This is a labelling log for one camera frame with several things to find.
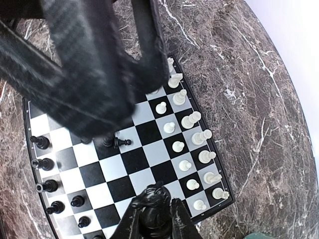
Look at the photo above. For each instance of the black chess pawn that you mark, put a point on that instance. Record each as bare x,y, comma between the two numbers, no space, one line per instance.
77,201
45,164

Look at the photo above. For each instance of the white rook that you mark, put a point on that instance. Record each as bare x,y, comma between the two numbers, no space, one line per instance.
170,62

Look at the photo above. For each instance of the black white chessboard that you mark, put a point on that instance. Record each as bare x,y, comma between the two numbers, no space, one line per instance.
108,178

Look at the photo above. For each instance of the black chess rook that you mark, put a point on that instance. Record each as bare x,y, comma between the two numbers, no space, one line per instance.
155,218

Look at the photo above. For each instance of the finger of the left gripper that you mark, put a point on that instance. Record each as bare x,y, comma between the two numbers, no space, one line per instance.
89,91
151,71

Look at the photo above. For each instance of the white queen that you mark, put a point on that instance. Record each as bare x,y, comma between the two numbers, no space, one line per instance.
199,138

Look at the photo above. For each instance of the cream seashell mug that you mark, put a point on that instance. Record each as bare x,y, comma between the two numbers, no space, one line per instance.
256,235

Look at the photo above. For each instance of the white knight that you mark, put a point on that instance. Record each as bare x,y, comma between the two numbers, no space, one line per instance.
174,80

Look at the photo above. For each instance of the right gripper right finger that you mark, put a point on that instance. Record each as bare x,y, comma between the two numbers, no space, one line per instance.
182,225

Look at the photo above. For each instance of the white bishop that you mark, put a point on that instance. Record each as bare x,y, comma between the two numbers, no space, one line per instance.
180,97

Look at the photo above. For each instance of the white king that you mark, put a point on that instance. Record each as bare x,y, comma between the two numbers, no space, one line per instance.
188,122

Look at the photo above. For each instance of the pile of black chess pieces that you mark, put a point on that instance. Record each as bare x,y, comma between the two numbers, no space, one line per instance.
113,141

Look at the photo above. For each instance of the black chess piece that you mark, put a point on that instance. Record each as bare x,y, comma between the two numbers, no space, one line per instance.
84,221
47,186
41,142

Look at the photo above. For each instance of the white pawn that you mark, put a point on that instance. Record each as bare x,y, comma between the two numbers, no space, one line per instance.
161,108

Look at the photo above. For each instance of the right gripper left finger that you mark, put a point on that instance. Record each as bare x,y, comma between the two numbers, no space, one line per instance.
135,220

